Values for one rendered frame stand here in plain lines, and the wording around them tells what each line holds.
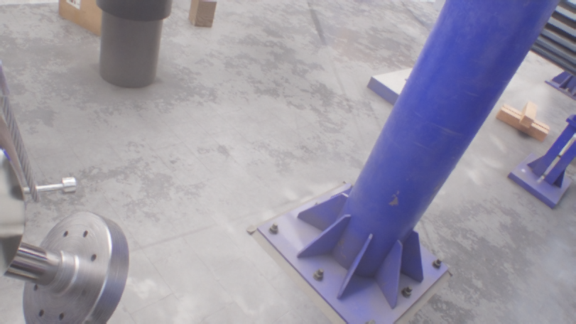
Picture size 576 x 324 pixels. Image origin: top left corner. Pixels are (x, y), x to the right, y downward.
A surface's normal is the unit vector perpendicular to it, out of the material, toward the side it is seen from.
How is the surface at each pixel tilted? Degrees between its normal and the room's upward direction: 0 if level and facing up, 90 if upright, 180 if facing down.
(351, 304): 0
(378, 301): 0
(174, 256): 0
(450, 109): 90
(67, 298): 49
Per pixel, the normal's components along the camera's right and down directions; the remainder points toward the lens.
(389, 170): -0.73, 0.23
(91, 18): -0.42, 0.45
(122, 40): -0.04, 0.60
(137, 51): 0.50, 0.64
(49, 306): -0.46, -0.43
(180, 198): 0.28, -0.76
